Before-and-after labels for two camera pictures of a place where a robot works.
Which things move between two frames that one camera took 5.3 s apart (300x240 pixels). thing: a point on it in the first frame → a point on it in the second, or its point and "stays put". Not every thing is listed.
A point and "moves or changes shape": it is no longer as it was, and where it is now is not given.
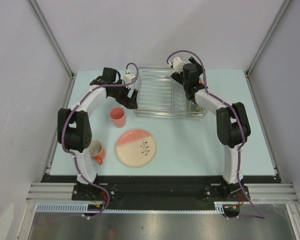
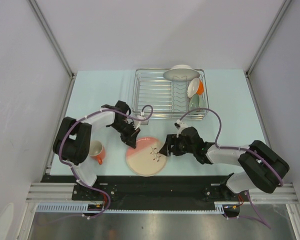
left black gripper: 131,103 → 131,138
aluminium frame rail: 51,192 stays put
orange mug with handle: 97,151 stays put
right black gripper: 178,77 → 171,140
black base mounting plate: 159,189 stays put
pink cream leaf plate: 136,148 moves or changes shape
